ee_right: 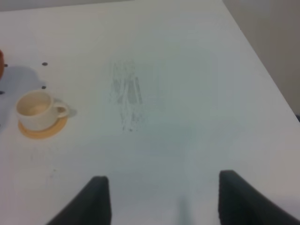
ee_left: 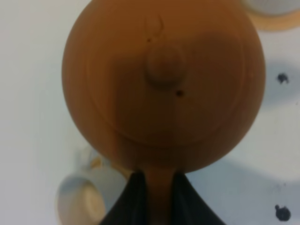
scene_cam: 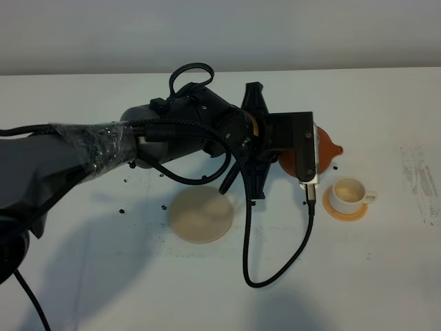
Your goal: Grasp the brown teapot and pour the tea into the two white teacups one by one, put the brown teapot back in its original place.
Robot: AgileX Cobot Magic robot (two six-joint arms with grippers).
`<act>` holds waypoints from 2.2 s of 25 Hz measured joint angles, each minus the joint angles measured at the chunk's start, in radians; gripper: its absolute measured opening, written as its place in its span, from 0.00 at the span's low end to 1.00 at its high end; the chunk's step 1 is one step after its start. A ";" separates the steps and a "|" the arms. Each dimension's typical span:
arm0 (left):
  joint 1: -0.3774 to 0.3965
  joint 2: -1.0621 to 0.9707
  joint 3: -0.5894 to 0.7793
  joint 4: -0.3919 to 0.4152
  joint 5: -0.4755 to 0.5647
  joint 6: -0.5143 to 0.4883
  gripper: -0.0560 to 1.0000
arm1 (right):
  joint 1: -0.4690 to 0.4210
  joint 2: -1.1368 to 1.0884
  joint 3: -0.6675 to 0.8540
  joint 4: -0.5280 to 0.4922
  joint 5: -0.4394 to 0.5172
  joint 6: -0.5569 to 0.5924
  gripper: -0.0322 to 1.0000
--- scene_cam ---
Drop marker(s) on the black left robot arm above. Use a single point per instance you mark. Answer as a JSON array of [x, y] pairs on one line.
[[40, 164]]

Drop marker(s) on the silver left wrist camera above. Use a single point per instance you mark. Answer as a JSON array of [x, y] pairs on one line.
[[296, 131]]

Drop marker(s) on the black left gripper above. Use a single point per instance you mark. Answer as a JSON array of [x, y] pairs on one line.
[[243, 127]]

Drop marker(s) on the brown clay teapot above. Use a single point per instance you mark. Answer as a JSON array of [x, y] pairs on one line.
[[327, 151]]

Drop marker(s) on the orange coaster near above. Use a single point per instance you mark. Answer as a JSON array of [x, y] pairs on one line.
[[340, 216]]

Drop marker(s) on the beige round teapot coaster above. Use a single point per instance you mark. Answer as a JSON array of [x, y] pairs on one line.
[[200, 214]]

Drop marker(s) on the white teacup near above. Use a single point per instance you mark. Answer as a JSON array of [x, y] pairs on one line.
[[348, 195]]

